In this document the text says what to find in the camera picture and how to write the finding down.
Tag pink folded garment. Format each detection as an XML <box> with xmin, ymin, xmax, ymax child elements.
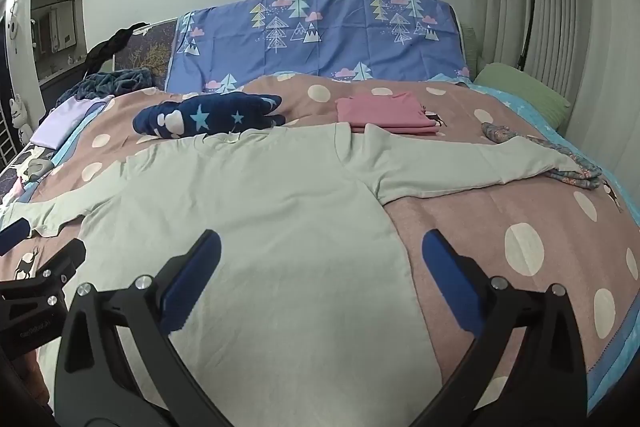
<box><xmin>336</xmin><ymin>92</ymin><xmax>447</xmax><ymax>136</ymax></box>

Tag dark teal fleece blanket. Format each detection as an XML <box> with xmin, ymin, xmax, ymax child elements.
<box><xmin>55</xmin><ymin>68</ymin><xmax>153</xmax><ymax>104</ymax></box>

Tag blue tree print cover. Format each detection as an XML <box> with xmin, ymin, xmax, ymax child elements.
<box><xmin>165</xmin><ymin>0</ymin><xmax>473</xmax><ymax>94</ymax></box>

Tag navy star print fleece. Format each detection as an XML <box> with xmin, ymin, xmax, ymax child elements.
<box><xmin>132</xmin><ymin>92</ymin><xmax>287</xmax><ymax>140</ymax></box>

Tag white wall cabinet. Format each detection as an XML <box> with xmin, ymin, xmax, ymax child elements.
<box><xmin>31</xmin><ymin>2</ymin><xmax>80</xmax><ymax>56</ymax></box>

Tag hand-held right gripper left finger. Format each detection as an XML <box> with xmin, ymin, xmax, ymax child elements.
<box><xmin>52</xmin><ymin>229</ymin><xmax>223</xmax><ymax>427</ymax></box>

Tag pale green long-sleeve shirt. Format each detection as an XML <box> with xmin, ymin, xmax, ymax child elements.
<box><xmin>0</xmin><ymin>123</ymin><xmax>583</xmax><ymax>427</ymax></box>

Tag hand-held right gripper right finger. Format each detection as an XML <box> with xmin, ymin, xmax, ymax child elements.
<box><xmin>412</xmin><ymin>228</ymin><xmax>588</xmax><ymax>427</ymax></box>

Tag green cloth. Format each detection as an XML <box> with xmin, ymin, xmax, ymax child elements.
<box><xmin>472</xmin><ymin>62</ymin><xmax>571</xmax><ymax>128</ymax></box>

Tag lavender cloth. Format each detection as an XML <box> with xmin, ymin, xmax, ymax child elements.
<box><xmin>30</xmin><ymin>97</ymin><xmax>113</xmax><ymax>146</ymax></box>

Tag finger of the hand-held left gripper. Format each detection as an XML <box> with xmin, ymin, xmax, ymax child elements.
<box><xmin>0</xmin><ymin>218</ymin><xmax>32</xmax><ymax>253</ymax></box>
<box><xmin>0</xmin><ymin>238</ymin><xmax>87</xmax><ymax>303</ymax></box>

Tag black cloth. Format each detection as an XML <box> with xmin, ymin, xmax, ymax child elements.
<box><xmin>85</xmin><ymin>23</ymin><xmax>151</xmax><ymax>75</ymax></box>

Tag dark gold-print headboard panel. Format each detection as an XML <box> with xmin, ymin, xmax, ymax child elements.
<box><xmin>114</xmin><ymin>19</ymin><xmax>178</xmax><ymax>90</ymax></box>

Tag white cat figurine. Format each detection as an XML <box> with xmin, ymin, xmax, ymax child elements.
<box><xmin>7</xmin><ymin>94</ymin><xmax>27</xmax><ymax>142</ymax></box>

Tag floral patterned small garment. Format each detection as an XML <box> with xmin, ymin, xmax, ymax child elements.
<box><xmin>481</xmin><ymin>122</ymin><xmax>603</xmax><ymax>192</ymax></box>

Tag pink polka dot blanket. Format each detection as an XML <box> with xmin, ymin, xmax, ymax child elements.
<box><xmin>0</xmin><ymin>74</ymin><xmax>640</xmax><ymax>408</ymax></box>

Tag white pleated curtain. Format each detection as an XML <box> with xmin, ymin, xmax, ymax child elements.
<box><xmin>472</xmin><ymin>0</ymin><xmax>640</xmax><ymax>188</ymax></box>

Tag animal print bedsheet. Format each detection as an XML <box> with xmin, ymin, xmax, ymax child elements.
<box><xmin>0</xmin><ymin>144</ymin><xmax>61</xmax><ymax>208</ymax></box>

